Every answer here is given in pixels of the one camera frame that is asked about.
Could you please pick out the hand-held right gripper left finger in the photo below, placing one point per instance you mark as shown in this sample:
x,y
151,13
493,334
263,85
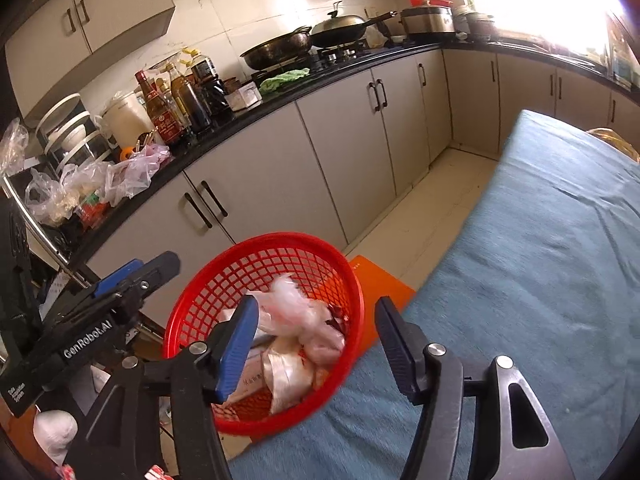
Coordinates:
x,y
237,355

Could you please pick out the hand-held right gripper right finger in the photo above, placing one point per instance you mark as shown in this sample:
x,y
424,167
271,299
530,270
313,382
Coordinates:
x,y
400,350

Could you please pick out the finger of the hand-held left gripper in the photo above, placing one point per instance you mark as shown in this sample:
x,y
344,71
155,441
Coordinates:
x,y
160,270
117,276

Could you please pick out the white plastic bag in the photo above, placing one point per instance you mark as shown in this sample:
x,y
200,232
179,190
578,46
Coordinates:
x,y
295,310

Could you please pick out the red mesh basket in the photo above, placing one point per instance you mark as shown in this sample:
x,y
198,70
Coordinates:
x,y
280,255

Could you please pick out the orange floor mat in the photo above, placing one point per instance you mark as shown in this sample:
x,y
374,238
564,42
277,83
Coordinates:
x,y
385,290

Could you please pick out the chrome metal bar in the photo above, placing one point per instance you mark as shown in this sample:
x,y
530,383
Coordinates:
x,y
35,230

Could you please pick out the black perforated panel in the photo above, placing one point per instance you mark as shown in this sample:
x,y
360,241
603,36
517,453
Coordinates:
x,y
17,260

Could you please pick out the clear plastic bag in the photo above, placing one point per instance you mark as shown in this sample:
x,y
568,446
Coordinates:
x,y
55,195
12,145

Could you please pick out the pink plastic bag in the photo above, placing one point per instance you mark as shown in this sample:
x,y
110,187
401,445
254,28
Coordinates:
x,y
135,170

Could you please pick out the small orange round object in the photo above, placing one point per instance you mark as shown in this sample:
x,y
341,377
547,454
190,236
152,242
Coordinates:
x,y
127,152

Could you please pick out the blue table cloth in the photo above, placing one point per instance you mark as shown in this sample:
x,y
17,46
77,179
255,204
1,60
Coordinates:
x,y
525,285

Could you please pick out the white tiered rack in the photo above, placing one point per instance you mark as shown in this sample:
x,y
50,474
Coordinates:
x,y
70,130

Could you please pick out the group of sauce bottles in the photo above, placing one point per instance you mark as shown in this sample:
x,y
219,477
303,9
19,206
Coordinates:
x,y
165,115

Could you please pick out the white round jar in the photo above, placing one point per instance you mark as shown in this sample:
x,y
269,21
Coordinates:
x,y
125,117

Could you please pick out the black kitchen counter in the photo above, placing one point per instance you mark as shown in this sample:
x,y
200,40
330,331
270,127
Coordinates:
x,y
230,122

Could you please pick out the small white box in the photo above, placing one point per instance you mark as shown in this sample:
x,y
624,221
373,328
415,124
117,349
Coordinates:
x,y
243,96

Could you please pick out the row of grey cabinet doors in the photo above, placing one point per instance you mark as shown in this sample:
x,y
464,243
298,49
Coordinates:
x,y
325,160

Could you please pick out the green cloth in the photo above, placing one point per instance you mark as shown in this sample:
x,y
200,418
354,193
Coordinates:
x,y
285,80

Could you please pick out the open black wok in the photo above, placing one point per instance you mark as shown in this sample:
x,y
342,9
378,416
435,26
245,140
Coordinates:
x,y
277,50

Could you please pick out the large upper kitchen cabinet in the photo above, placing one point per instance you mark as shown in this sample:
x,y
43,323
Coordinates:
x,y
85,25

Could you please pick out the black gas stove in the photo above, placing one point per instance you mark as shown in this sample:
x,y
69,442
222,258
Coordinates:
x,y
325,57

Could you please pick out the yellow plastic bag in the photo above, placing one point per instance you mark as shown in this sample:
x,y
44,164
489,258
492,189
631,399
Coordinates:
x,y
612,137

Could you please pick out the black wok with lid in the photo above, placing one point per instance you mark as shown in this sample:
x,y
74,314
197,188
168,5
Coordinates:
x,y
345,27

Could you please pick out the silver rice cooker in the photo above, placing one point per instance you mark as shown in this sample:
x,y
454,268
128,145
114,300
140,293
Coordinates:
x,y
427,22

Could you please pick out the dark cooking pots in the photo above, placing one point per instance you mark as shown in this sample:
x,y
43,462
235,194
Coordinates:
x,y
477,22

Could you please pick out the red lid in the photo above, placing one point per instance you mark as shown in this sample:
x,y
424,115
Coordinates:
x,y
430,1

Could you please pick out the kitchen window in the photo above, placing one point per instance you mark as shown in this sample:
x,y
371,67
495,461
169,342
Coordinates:
x,y
535,0

